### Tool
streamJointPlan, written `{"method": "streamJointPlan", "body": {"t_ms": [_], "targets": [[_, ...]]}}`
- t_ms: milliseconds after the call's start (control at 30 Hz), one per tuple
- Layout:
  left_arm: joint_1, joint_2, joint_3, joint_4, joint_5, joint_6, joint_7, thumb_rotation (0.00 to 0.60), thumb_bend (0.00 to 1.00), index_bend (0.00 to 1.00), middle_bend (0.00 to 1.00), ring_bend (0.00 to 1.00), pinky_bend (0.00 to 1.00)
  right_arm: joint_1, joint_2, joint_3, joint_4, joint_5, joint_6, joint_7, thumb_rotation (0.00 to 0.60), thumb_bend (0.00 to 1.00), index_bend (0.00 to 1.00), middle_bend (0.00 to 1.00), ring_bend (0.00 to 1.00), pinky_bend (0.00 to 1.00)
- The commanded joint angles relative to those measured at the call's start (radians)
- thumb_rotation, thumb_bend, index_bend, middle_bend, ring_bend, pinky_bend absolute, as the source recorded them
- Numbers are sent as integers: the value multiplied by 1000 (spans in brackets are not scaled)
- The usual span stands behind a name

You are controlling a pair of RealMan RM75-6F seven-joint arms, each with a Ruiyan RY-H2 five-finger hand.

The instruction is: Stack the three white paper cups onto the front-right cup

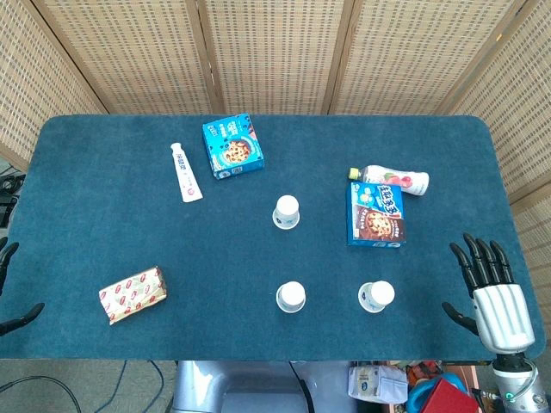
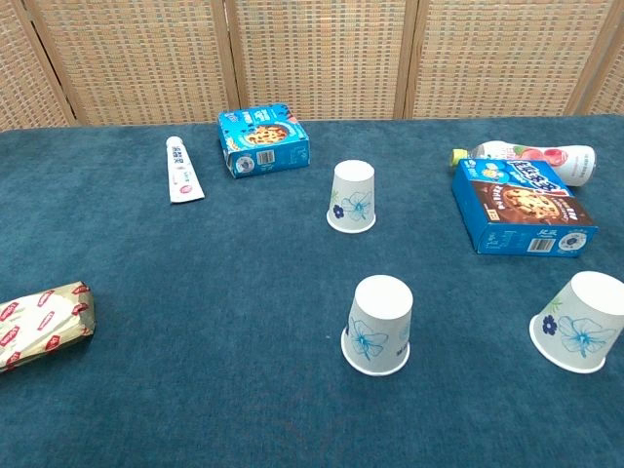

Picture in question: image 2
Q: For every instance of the white floral paper cup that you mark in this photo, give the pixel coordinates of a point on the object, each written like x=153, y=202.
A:
x=580, y=317
x=352, y=190
x=378, y=317

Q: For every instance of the small blue cookie box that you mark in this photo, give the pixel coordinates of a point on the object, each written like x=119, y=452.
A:
x=265, y=139

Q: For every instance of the blue tablecloth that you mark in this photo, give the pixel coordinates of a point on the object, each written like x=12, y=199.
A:
x=195, y=292

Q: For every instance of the white toothpaste tube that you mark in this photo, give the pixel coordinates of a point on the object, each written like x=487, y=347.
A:
x=181, y=173

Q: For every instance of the woven folding screen panel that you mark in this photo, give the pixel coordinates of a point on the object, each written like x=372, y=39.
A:
x=612, y=88
x=507, y=58
x=136, y=58
x=24, y=73
x=322, y=58

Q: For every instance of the large blue cookie box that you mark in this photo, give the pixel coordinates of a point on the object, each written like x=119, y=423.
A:
x=517, y=205

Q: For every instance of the white pink drink bottle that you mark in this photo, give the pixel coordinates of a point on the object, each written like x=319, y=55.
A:
x=560, y=156

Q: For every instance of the gold red-logo snack package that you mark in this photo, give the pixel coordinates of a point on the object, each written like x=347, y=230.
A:
x=39, y=322

